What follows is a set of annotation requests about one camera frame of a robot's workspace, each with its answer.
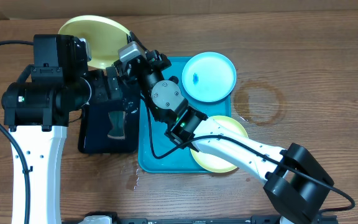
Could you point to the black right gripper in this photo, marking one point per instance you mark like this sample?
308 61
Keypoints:
159 60

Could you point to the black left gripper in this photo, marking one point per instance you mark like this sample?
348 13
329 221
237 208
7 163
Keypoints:
102 94

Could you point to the yellow plate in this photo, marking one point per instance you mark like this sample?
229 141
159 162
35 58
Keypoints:
211 162
105 37

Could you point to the green scrubbing sponge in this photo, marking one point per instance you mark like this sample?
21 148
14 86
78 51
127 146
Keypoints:
117 120

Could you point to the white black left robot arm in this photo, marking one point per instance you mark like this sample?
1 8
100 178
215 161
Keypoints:
36 111

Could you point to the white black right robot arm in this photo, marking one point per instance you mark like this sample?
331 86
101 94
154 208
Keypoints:
295 183

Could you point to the black plastic tray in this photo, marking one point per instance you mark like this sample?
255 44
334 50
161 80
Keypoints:
95 125

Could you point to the blue plastic tray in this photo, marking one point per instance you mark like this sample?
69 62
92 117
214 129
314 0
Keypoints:
180 161

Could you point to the light blue plate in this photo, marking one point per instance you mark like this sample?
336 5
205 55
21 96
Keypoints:
209 77

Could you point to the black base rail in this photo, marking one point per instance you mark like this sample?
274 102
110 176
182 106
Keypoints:
112 218

